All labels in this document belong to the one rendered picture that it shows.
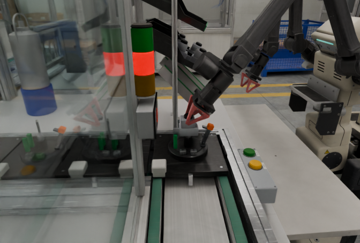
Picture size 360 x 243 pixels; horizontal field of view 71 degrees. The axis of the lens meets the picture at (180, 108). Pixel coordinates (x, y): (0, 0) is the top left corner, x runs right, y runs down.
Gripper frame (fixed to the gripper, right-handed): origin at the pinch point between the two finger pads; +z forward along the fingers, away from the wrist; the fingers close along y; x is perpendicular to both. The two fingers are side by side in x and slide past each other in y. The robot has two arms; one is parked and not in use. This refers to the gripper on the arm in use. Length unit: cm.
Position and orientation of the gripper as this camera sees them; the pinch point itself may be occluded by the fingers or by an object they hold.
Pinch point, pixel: (187, 119)
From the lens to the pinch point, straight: 84.4
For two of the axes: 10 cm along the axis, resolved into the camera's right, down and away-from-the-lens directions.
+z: -6.1, 7.3, 3.0
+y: 0.5, 4.2, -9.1
